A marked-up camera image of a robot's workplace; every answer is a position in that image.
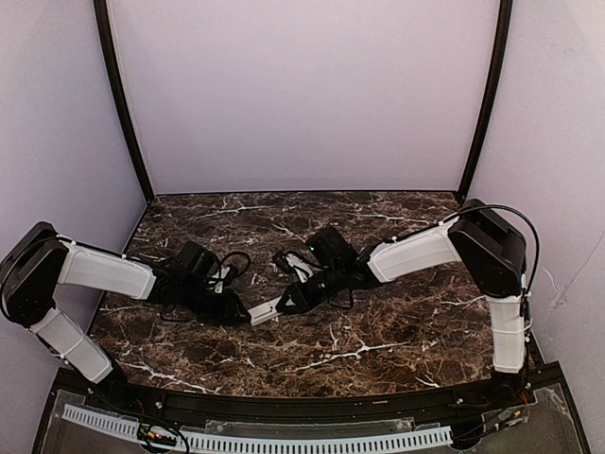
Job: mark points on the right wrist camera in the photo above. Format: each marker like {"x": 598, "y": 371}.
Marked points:
{"x": 294, "y": 264}

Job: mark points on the white slotted cable duct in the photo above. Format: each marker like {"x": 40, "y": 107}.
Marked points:
{"x": 231, "y": 437}

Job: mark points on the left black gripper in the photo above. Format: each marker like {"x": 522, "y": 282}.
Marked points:
{"x": 219, "y": 303}

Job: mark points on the right black frame post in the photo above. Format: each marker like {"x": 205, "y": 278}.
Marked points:
{"x": 501, "y": 35}

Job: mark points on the black front rail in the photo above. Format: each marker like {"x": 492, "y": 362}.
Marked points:
{"x": 456, "y": 405}

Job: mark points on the left black frame post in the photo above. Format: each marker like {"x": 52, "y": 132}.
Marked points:
{"x": 104, "y": 28}

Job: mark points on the black frame post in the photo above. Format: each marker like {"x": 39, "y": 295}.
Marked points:
{"x": 104, "y": 28}
{"x": 501, "y": 35}

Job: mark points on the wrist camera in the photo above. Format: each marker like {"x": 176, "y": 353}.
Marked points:
{"x": 294, "y": 264}
{"x": 226, "y": 272}

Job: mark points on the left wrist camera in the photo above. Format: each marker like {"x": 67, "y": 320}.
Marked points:
{"x": 226, "y": 272}

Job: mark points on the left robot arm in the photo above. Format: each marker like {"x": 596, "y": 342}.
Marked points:
{"x": 42, "y": 260}

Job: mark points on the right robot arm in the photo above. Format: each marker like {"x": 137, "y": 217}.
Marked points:
{"x": 493, "y": 252}

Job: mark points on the white remote control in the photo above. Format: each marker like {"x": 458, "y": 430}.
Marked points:
{"x": 264, "y": 313}

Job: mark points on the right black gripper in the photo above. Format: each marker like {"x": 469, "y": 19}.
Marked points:
{"x": 308, "y": 293}

